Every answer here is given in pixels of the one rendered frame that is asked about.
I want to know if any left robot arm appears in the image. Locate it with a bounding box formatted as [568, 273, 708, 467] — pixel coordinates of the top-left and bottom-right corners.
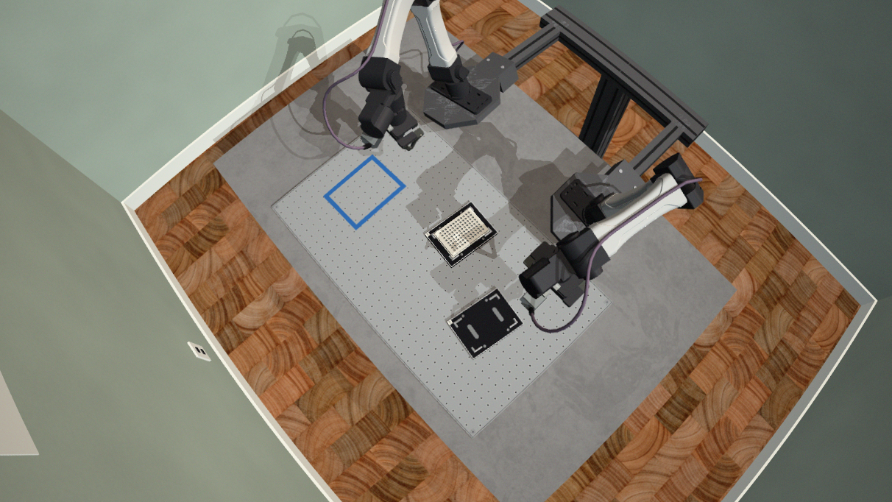
[519, 152, 704, 311]

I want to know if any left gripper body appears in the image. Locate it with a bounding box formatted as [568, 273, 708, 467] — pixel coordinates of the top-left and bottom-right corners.
[524, 241, 584, 308]

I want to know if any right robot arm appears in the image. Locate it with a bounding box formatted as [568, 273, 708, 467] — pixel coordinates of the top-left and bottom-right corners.
[358, 0, 492, 149]

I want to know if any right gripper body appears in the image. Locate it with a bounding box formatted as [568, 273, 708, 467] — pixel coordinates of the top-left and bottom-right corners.
[361, 105, 418, 147]

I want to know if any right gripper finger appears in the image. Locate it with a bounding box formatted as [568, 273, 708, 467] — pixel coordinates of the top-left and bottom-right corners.
[398, 128, 424, 151]

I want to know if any beige well plate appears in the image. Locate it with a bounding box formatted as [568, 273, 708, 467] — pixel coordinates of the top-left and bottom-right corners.
[434, 208, 489, 258]

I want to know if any blue tape outline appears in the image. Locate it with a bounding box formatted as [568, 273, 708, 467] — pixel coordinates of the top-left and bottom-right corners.
[323, 155, 406, 230]

